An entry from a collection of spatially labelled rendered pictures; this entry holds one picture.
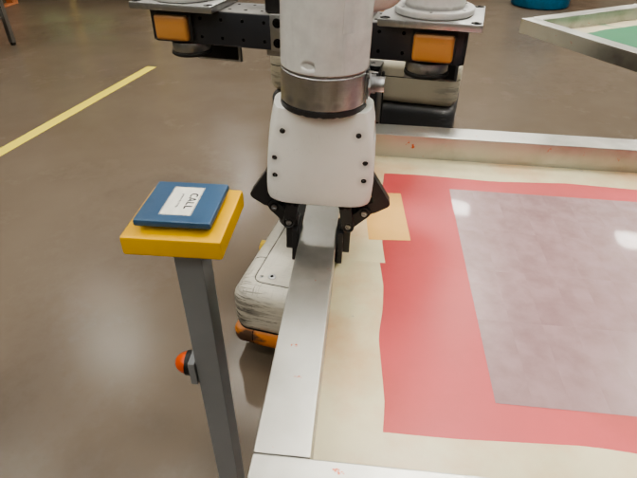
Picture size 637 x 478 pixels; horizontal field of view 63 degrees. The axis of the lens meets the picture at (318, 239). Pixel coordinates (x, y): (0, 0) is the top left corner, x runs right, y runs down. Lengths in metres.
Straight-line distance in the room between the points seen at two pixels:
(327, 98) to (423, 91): 1.06
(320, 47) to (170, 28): 0.62
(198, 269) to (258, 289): 0.87
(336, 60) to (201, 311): 0.48
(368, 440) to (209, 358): 0.49
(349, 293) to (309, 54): 0.23
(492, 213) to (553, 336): 0.21
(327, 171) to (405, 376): 0.19
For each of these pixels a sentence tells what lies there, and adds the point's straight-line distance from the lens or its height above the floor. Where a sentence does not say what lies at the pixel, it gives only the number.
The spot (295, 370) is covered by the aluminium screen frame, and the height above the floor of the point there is 1.02.
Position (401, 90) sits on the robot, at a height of 0.83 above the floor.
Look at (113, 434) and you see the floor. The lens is 1.70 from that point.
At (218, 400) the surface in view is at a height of 0.58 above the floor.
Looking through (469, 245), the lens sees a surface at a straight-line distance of 0.61.
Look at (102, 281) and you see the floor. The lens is 2.22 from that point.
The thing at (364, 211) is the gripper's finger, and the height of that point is 1.05.
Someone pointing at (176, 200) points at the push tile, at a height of 0.97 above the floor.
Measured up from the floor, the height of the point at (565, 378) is 0.98.
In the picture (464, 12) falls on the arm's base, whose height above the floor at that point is 1.15.
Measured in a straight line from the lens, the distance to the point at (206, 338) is 0.83.
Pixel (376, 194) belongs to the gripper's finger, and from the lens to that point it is 0.51.
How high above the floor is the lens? 1.33
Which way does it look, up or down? 36 degrees down
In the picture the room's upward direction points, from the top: straight up
